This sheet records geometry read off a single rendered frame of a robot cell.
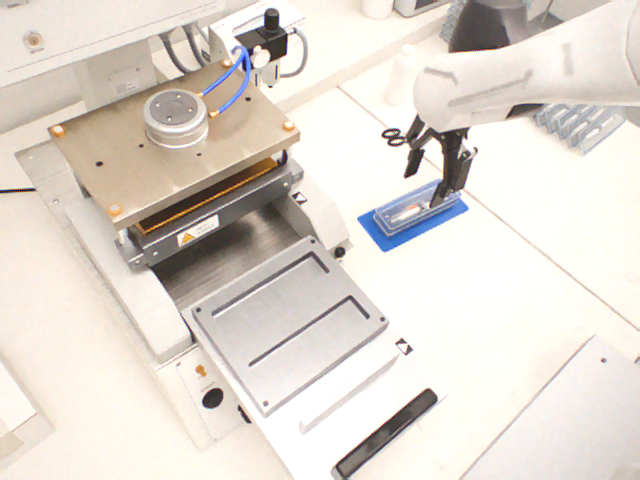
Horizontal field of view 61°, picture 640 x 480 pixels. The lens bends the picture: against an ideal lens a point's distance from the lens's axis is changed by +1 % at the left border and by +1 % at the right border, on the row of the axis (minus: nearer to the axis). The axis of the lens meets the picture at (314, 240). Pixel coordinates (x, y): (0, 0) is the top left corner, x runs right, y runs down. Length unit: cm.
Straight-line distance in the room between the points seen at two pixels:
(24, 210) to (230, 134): 56
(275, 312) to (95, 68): 42
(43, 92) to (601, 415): 123
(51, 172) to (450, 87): 63
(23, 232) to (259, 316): 58
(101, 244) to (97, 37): 26
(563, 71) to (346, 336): 38
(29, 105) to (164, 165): 68
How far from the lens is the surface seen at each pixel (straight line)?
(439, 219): 115
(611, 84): 60
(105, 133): 76
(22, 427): 89
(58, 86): 135
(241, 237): 85
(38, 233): 114
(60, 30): 76
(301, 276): 75
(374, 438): 65
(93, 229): 80
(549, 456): 95
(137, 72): 88
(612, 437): 101
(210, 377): 81
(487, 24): 81
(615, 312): 119
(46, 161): 100
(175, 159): 71
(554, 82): 61
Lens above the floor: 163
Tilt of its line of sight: 56 degrees down
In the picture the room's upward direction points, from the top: 9 degrees clockwise
